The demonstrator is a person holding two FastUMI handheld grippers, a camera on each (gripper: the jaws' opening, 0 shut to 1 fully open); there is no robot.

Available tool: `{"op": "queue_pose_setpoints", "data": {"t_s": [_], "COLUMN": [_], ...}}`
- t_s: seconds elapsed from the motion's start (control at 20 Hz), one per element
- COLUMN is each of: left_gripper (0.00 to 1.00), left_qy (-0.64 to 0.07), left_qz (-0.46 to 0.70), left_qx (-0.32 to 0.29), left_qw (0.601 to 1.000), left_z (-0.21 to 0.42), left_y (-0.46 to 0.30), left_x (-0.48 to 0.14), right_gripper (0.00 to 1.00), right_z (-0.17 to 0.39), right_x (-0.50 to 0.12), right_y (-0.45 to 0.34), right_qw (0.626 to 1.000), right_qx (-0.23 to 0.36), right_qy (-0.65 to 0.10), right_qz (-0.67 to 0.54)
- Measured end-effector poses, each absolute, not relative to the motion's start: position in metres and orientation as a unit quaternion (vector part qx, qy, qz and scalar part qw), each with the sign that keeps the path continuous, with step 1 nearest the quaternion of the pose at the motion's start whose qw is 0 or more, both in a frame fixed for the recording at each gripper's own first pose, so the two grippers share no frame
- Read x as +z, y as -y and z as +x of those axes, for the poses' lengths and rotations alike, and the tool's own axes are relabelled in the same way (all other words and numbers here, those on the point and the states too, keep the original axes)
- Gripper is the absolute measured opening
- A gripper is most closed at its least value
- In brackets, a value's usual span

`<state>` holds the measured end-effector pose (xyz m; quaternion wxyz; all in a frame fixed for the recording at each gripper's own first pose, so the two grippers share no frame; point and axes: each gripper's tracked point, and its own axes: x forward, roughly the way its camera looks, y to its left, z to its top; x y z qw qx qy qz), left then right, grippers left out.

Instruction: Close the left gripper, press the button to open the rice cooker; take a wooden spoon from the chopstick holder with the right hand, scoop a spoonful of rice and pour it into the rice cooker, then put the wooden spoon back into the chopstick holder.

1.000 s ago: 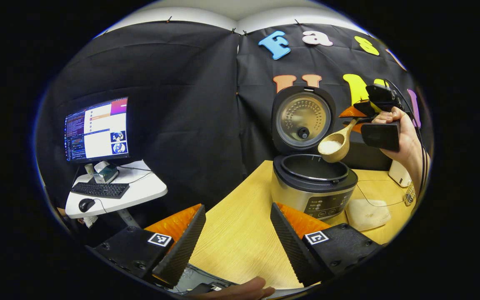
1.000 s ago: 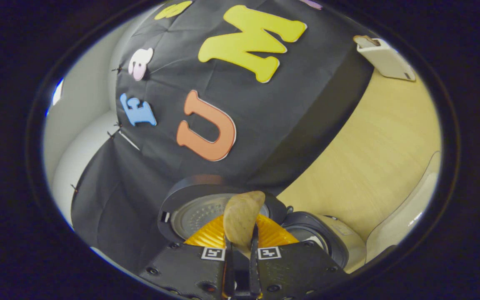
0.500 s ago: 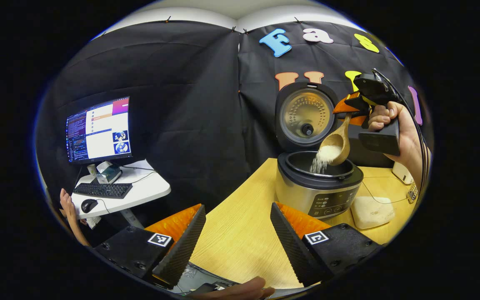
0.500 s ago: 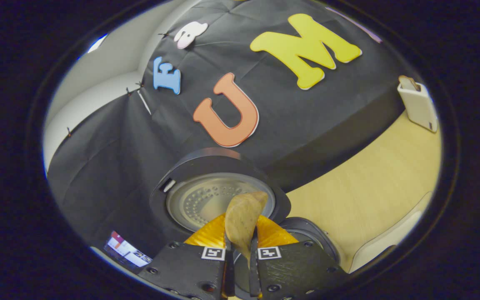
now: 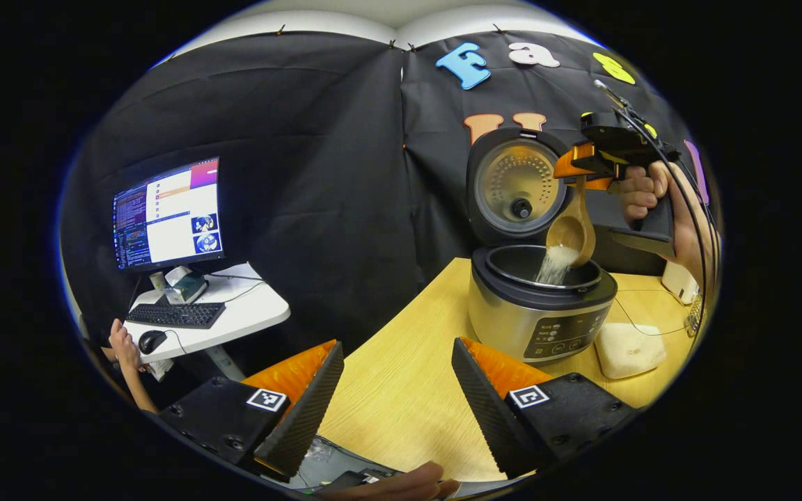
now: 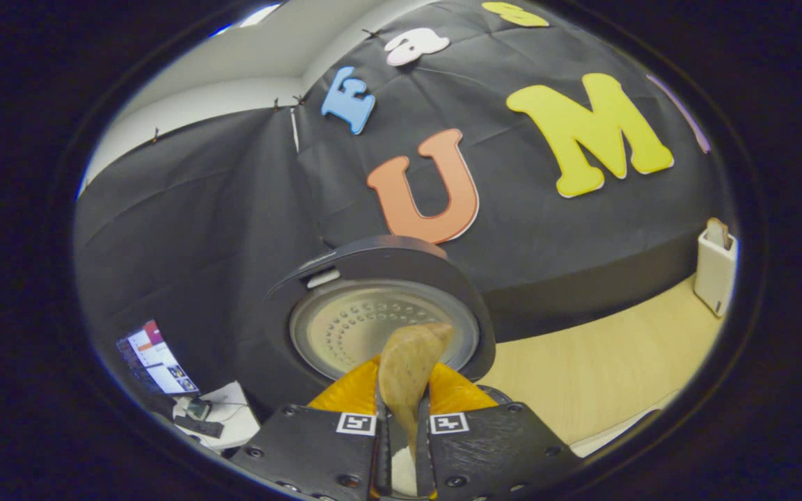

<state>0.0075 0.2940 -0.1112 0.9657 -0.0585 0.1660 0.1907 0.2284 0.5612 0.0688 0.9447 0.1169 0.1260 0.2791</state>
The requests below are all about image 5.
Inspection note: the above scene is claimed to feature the white toaster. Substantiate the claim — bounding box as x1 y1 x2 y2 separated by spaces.
661 261 700 307

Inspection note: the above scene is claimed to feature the clear plastic container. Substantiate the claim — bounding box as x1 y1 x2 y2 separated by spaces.
595 289 698 381

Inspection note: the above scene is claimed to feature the black keyboard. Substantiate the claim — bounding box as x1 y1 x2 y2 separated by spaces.
125 301 226 330

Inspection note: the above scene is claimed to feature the black and silver rice cooker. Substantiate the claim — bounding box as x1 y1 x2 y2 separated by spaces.
466 127 619 365

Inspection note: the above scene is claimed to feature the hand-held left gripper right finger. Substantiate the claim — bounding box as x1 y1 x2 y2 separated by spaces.
451 337 638 481

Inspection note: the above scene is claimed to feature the white side table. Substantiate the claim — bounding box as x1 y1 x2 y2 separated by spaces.
123 262 292 382

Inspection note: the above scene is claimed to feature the wooden spoon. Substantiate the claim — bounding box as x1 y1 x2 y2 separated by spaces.
546 175 597 269

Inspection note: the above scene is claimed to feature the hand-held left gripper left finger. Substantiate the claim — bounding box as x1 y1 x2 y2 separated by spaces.
157 340 346 481

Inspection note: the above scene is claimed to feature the computer monitor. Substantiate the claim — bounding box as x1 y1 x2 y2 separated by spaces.
112 157 226 272

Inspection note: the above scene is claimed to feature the small white desk device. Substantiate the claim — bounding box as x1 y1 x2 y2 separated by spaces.
164 265 208 305

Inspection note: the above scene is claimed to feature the white rice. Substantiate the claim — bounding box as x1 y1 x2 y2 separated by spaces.
535 244 668 380

